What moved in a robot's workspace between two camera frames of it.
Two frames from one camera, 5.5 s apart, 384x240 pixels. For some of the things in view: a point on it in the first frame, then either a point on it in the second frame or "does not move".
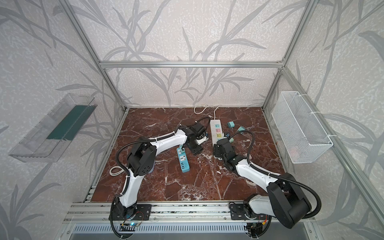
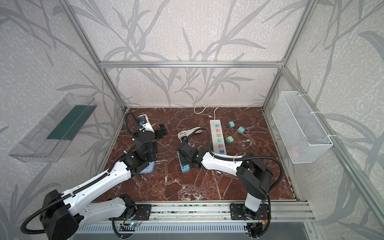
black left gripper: (195, 147) to (159, 131)
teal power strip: (183, 160) does not move
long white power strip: (216, 131) does not move
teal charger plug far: (231, 124) does not move
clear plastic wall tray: (54, 129) does not move
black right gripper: (218, 149) to (184, 153)
